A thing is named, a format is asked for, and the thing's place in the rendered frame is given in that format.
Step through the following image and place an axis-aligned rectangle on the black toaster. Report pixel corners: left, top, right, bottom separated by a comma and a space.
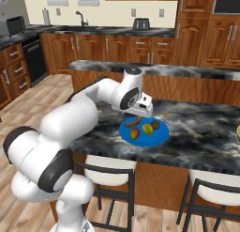
131, 17, 151, 31

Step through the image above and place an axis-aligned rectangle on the dark sink basin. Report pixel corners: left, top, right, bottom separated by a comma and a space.
58, 25, 98, 32

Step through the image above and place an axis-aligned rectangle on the blue round plate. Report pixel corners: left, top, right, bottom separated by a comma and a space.
119, 116, 171, 148

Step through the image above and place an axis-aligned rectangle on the tall wooden cupboard run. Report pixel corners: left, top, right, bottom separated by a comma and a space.
172, 0, 240, 70

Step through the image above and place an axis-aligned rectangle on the wooden dining counter island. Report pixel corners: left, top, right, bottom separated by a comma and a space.
50, 98, 240, 224

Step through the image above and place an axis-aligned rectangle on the white paper towel roll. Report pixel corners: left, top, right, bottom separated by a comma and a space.
41, 8, 52, 26

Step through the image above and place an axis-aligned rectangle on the dark sink tap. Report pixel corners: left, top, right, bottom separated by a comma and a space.
75, 10, 89, 27

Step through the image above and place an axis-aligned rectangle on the built-in black microwave oven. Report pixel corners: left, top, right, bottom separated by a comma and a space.
212, 0, 240, 16

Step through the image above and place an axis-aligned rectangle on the wooden kitchen island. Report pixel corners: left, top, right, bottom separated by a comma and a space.
67, 59, 240, 107

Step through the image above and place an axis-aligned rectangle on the brown banana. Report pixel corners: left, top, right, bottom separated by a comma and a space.
124, 116, 143, 129

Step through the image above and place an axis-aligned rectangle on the yellow green mango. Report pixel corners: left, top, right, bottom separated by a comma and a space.
142, 123, 154, 137

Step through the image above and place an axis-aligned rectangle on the red green mango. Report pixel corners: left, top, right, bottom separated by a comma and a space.
128, 127, 141, 141

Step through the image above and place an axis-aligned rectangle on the wooden drawer run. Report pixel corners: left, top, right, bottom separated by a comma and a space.
0, 42, 33, 111

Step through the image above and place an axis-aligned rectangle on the brown kiwi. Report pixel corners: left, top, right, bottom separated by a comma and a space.
150, 120, 161, 131

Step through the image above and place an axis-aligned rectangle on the black dishwasher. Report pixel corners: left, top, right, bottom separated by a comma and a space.
21, 35, 49, 87

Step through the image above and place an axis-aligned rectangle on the wooden base cupboard run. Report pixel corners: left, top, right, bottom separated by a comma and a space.
39, 32, 176, 76

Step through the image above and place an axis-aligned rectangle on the black toaster oven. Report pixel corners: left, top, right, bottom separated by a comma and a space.
6, 15, 27, 37

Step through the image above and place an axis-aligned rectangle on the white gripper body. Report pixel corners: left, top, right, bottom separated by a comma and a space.
120, 103, 155, 119

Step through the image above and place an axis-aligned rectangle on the white seat black stool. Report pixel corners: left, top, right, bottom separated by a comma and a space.
76, 154, 138, 232
175, 168, 240, 232

